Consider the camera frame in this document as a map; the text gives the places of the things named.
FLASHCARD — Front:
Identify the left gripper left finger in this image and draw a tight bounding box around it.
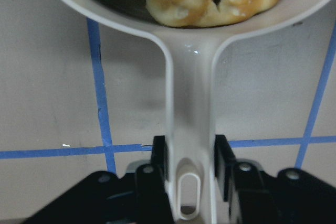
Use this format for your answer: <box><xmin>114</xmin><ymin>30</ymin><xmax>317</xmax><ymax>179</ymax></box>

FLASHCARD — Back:
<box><xmin>135</xmin><ymin>135</ymin><xmax>174</xmax><ymax>224</ymax></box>

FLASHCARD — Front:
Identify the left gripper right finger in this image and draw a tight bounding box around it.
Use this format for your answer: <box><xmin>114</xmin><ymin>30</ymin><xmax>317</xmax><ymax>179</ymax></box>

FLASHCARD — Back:
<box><xmin>214</xmin><ymin>135</ymin><xmax>280</xmax><ymax>223</ymax></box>

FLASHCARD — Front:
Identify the beige plastic dustpan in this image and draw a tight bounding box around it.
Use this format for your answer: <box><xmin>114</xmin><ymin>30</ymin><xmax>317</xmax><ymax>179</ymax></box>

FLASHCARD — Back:
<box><xmin>62</xmin><ymin>0</ymin><xmax>331</xmax><ymax>223</ymax></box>

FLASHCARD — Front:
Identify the pale curved peel piece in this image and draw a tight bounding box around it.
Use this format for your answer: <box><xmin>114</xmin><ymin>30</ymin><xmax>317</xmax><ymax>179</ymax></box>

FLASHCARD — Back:
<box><xmin>146</xmin><ymin>0</ymin><xmax>279</xmax><ymax>27</ymax></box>

